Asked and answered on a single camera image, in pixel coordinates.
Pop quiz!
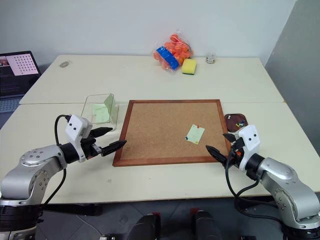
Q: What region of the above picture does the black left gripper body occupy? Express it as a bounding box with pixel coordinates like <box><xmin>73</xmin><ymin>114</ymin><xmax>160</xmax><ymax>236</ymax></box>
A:
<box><xmin>80</xmin><ymin>136</ymin><xmax>103</xmax><ymax>160</ymax></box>

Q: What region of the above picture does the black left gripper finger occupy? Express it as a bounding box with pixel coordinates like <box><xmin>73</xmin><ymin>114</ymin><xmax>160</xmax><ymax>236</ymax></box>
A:
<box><xmin>100</xmin><ymin>139</ymin><xmax>128</xmax><ymax>158</ymax></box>
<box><xmin>89</xmin><ymin>126</ymin><xmax>114</xmax><ymax>139</ymax></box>

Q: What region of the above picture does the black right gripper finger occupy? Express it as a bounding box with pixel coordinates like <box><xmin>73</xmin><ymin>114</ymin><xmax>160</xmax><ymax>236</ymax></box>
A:
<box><xmin>205</xmin><ymin>144</ymin><xmax>230</xmax><ymax>167</ymax></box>
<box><xmin>222</xmin><ymin>133</ymin><xmax>237</xmax><ymax>144</ymax></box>

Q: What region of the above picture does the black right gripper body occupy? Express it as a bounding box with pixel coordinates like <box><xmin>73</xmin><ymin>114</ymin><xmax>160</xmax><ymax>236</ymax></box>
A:
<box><xmin>225</xmin><ymin>137</ymin><xmax>246</xmax><ymax>170</ymax></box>

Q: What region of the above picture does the brown dish of pushpins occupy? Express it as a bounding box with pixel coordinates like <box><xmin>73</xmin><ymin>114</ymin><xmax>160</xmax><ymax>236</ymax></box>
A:
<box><xmin>223</xmin><ymin>112</ymin><xmax>249</xmax><ymax>133</ymax></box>

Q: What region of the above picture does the green paper note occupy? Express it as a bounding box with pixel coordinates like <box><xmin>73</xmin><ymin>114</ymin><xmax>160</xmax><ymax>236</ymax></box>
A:
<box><xmin>91</xmin><ymin>103</ymin><xmax>111</xmax><ymax>125</ymax></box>
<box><xmin>103</xmin><ymin>94</ymin><xmax>119</xmax><ymax>124</ymax></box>
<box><xmin>184</xmin><ymin>123</ymin><xmax>206</xmax><ymax>146</ymax></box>

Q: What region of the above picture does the wood-framed cork board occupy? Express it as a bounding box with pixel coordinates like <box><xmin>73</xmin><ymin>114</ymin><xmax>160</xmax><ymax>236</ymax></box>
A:
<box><xmin>112</xmin><ymin>99</ymin><xmax>232</xmax><ymax>168</ymax></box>

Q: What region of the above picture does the clear plastic box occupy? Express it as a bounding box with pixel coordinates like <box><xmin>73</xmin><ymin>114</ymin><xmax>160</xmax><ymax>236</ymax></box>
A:
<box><xmin>80</xmin><ymin>93</ymin><xmax>120</xmax><ymax>132</ymax></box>

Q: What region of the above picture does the dark rounded shape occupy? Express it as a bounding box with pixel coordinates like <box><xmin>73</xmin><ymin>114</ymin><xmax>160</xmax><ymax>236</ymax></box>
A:
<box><xmin>127</xmin><ymin>212</ymin><xmax>162</xmax><ymax>240</ymax></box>
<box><xmin>189</xmin><ymin>208</ymin><xmax>224</xmax><ymax>240</ymax></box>

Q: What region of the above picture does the small glass jar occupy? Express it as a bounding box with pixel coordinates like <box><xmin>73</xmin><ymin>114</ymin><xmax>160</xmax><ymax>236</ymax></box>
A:
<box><xmin>205</xmin><ymin>52</ymin><xmax>217</xmax><ymax>65</ymax></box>

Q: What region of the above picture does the yellow green sponge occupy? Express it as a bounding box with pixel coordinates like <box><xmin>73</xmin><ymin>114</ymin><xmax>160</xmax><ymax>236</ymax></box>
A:
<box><xmin>181</xmin><ymin>57</ymin><xmax>198</xmax><ymax>76</ymax></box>

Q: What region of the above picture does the grey partition panel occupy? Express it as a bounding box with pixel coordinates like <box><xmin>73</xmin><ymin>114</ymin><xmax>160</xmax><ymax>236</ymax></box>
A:
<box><xmin>264</xmin><ymin>0</ymin><xmax>320</xmax><ymax>194</ymax></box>

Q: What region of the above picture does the blue plastic band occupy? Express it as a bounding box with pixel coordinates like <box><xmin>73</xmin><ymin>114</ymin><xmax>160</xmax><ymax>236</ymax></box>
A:
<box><xmin>155</xmin><ymin>46</ymin><xmax>181</xmax><ymax>71</ymax></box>

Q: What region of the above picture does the open laptop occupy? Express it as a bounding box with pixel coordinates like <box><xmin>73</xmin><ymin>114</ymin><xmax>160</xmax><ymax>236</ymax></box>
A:
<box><xmin>0</xmin><ymin>50</ymin><xmax>42</xmax><ymax>115</ymax></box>

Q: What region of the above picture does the bag of orange balls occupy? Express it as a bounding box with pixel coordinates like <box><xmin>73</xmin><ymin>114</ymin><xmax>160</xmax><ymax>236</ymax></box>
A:
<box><xmin>151</xmin><ymin>28</ymin><xmax>194</xmax><ymax>76</ymax></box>

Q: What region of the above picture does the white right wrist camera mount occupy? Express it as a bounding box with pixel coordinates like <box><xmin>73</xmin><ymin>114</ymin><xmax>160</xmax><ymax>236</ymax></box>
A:
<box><xmin>236</xmin><ymin>124</ymin><xmax>262</xmax><ymax>172</ymax></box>

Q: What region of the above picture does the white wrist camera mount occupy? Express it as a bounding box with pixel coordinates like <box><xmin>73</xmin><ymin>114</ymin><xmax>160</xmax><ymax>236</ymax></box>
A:
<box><xmin>64</xmin><ymin>114</ymin><xmax>94</xmax><ymax>164</ymax></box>
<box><xmin>236</xmin><ymin>124</ymin><xmax>262</xmax><ymax>172</ymax></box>

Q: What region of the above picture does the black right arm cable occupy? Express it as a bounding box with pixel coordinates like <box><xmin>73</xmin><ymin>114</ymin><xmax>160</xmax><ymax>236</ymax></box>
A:
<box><xmin>224</xmin><ymin>149</ymin><xmax>285</xmax><ymax>222</ymax></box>

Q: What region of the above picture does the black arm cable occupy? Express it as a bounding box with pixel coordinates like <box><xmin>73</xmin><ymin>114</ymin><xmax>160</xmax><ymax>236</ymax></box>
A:
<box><xmin>37</xmin><ymin>114</ymin><xmax>72</xmax><ymax>213</ymax></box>
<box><xmin>224</xmin><ymin>149</ymin><xmax>285</xmax><ymax>222</ymax></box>

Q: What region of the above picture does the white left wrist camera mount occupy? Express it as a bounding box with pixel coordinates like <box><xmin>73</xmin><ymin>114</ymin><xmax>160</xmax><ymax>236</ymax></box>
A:
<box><xmin>64</xmin><ymin>114</ymin><xmax>94</xmax><ymax>164</ymax></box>

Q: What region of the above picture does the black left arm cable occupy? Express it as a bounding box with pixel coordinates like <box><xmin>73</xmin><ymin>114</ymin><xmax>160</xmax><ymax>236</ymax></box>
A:
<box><xmin>37</xmin><ymin>114</ymin><xmax>72</xmax><ymax>213</ymax></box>

